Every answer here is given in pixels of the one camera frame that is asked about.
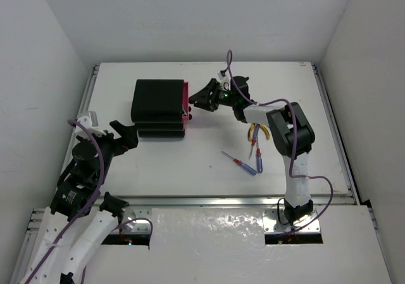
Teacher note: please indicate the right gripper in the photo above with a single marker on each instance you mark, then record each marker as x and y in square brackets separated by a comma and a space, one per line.
[204, 98]

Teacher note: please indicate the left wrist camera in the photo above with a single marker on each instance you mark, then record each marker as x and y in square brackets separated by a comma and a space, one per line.
[89, 121]

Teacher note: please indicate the black drawer cabinet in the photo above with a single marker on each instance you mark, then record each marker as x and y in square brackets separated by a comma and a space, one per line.
[159, 108]

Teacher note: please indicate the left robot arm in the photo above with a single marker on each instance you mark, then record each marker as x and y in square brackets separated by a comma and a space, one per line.
[70, 237]

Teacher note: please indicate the pink top drawer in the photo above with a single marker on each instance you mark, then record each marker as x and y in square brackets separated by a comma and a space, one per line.
[185, 102]

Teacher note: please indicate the purple screwdriver thin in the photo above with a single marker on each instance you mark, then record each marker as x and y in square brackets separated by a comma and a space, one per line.
[253, 143]

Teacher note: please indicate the yellow long-nose pliers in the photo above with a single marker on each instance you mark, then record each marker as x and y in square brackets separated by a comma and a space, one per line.
[265, 130]

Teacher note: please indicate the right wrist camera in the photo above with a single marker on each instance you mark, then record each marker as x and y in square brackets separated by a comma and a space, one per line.
[224, 80]

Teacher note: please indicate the white front cover panel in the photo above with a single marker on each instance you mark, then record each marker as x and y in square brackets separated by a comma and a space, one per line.
[198, 228]

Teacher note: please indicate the aluminium frame rail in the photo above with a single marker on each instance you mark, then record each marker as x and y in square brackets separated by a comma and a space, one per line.
[36, 216]

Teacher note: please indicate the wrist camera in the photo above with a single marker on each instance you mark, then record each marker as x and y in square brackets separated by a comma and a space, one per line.
[89, 121]
[224, 80]

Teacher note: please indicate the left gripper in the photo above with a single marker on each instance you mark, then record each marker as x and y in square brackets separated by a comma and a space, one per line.
[117, 141]

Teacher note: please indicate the blue screwdriver red collar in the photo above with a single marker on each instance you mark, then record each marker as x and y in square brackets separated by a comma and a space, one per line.
[241, 164]

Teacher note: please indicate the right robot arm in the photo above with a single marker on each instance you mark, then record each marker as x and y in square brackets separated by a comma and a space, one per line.
[289, 128]

